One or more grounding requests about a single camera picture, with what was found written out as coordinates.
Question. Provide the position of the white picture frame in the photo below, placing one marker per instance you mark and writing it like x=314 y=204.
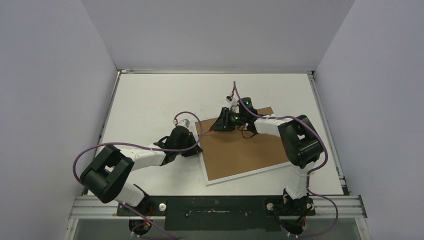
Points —
x=207 y=175

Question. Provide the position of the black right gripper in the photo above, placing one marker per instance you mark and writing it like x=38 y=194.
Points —
x=226 y=119

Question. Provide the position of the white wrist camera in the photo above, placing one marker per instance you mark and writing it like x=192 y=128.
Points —
x=182 y=123
x=233 y=103

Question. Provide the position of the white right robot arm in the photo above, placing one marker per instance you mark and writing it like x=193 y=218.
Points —
x=299 y=139

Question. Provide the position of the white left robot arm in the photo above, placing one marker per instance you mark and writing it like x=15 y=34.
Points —
x=106 y=176

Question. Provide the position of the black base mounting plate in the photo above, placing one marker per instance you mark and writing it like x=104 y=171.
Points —
x=220 y=213

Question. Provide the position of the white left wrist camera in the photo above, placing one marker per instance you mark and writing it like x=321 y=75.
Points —
x=182 y=123

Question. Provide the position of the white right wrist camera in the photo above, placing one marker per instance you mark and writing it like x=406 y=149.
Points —
x=233 y=103

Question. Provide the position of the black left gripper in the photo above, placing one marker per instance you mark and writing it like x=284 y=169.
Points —
x=193 y=151

